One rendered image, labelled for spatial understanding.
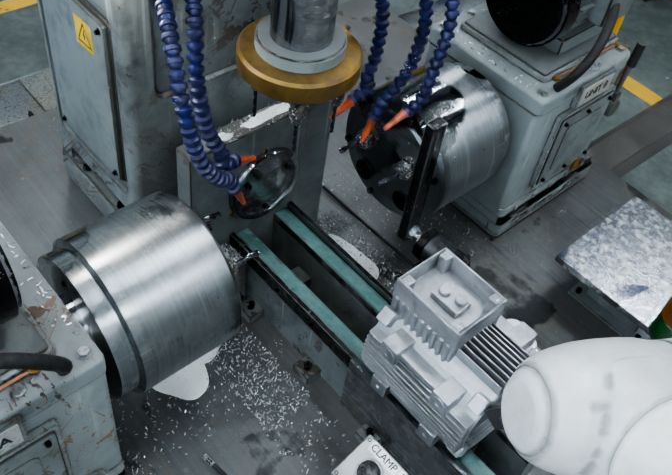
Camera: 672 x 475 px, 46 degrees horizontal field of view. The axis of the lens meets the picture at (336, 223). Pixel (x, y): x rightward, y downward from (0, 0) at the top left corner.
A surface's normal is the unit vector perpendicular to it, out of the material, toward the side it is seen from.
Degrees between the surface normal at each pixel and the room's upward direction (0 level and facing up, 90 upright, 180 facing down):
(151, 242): 9
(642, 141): 0
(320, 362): 90
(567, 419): 39
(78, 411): 90
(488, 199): 90
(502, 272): 0
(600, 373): 7
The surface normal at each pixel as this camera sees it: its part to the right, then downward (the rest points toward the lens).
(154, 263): 0.34, -0.42
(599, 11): -0.74, 0.43
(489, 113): 0.51, -0.14
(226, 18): 0.66, 0.60
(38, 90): 0.11, -0.67
